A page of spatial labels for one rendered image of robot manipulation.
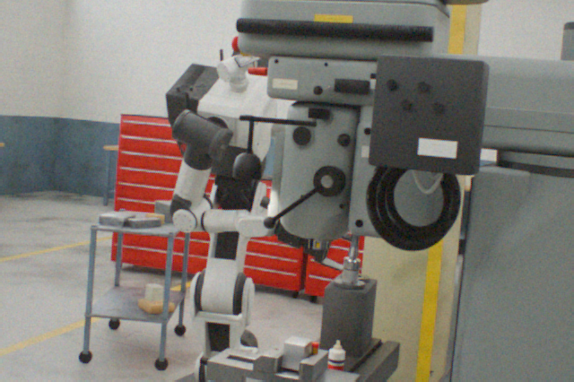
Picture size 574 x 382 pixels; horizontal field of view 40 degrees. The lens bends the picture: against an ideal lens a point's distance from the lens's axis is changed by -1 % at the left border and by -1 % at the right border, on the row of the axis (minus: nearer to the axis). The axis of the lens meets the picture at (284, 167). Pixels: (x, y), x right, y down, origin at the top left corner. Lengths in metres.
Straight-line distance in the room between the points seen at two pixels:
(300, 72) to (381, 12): 0.23
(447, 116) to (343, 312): 0.95
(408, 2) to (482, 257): 0.56
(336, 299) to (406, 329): 1.47
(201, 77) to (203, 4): 9.73
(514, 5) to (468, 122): 9.55
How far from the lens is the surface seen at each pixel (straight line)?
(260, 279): 7.08
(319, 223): 1.86
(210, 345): 2.80
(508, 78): 1.74
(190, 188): 2.43
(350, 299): 2.28
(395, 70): 1.51
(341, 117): 1.82
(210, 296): 2.61
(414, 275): 3.68
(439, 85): 1.49
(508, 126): 1.73
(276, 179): 1.95
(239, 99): 2.45
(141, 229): 4.88
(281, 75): 1.84
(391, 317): 3.74
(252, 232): 2.38
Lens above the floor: 1.60
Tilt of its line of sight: 4 degrees down
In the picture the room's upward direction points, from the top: 5 degrees clockwise
